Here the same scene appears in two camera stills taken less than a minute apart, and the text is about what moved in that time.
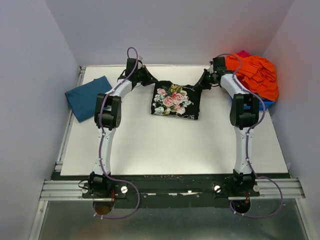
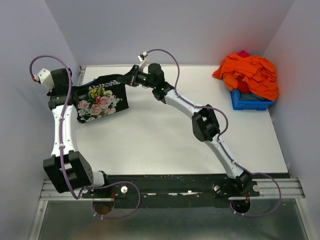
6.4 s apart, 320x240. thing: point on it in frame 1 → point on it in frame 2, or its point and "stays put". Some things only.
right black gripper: (202, 83) → (131, 77)
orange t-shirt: (257, 74) stays put
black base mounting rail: (169, 191) stays put
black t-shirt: (170, 99) → (106, 94)
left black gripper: (149, 79) → (52, 93)
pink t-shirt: (244, 53) stays put
